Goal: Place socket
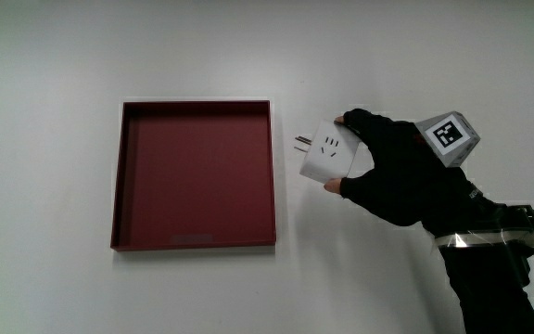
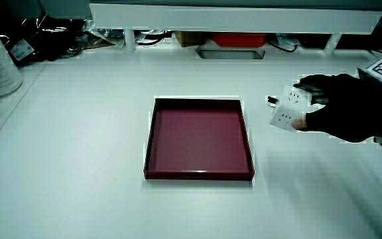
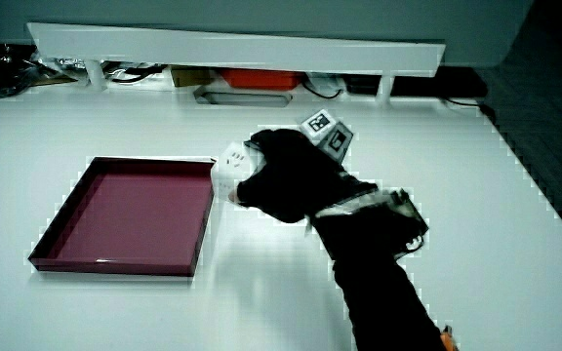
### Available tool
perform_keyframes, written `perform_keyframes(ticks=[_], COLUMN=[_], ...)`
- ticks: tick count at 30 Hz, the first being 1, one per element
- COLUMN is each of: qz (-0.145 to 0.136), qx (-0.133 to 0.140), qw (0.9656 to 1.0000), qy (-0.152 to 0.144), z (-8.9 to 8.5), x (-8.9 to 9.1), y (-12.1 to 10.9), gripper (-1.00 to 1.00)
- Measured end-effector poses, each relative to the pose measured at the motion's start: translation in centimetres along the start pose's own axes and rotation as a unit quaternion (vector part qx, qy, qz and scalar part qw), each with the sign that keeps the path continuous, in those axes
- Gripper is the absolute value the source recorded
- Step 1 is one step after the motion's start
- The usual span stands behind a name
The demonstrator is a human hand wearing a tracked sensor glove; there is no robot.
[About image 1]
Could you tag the person's right hand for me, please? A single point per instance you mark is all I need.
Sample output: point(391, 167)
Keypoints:
point(406, 185)

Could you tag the white cube socket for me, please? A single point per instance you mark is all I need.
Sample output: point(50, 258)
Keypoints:
point(329, 152)

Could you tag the dark red square tray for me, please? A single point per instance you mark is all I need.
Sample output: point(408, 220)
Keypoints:
point(195, 176)

